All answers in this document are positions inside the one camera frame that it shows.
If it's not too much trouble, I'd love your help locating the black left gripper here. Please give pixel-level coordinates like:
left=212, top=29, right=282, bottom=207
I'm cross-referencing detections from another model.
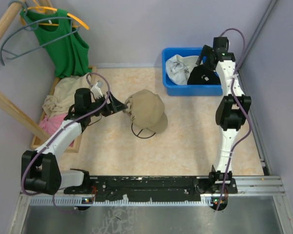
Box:
left=86, top=91, right=127, bottom=117

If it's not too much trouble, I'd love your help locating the black beanie hat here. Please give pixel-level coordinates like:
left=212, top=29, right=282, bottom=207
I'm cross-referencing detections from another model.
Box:
left=187, top=65, right=221, bottom=85

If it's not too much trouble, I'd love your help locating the white cap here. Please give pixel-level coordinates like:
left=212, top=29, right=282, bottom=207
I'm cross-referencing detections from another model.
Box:
left=166, top=55, right=199, bottom=85

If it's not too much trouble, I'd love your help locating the blue plastic bin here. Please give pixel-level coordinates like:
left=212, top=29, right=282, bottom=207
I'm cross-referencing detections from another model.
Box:
left=162, top=47, right=223, bottom=96

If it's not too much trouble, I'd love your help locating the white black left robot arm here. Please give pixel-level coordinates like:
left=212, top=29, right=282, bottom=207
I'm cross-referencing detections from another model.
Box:
left=21, top=88, right=127, bottom=195

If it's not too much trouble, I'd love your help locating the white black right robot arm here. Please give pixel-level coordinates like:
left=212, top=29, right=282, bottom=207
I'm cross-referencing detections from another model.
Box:
left=195, top=37, right=251, bottom=193

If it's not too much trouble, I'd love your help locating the beige cloth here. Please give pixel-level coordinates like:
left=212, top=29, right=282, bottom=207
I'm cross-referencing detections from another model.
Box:
left=42, top=74, right=90, bottom=118

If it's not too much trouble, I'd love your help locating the green tank top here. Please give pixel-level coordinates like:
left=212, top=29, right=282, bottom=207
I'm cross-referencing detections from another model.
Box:
left=20, top=9, right=91, bottom=78

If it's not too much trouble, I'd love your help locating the pink cloth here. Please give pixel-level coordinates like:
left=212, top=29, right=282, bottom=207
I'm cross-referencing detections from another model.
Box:
left=39, top=113, right=67, bottom=136

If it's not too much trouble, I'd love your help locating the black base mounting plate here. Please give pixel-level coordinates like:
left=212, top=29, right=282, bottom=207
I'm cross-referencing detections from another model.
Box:
left=63, top=175, right=238, bottom=203

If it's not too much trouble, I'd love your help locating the wooden tray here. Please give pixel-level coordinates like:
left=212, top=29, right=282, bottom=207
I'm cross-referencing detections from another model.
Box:
left=30, top=65, right=98, bottom=154

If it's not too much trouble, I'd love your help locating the yellow clothes hanger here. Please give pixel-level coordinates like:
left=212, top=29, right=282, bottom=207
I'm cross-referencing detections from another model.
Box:
left=21, top=0, right=89, bottom=30

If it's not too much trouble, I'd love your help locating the grey blue clothes hanger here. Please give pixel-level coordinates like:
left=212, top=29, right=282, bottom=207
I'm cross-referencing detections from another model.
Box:
left=0, top=0, right=79, bottom=65

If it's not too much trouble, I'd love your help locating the wooden clothes rack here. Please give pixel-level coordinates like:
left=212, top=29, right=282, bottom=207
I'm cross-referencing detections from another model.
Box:
left=0, top=0, right=53, bottom=142

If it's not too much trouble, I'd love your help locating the black wire hat stand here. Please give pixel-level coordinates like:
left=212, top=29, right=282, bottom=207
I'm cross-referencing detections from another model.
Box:
left=130, top=123, right=156, bottom=139

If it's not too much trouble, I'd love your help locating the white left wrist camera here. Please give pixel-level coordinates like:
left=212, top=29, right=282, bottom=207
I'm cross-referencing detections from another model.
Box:
left=90, top=81, right=104, bottom=99

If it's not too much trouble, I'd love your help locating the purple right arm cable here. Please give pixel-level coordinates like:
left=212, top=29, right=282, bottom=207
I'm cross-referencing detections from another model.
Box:
left=216, top=28, right=252, bottom=212

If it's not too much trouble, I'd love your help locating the aluminium frame rail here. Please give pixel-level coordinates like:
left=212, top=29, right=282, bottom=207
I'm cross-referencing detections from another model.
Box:
left=9, top=176, right=293, bottom=234

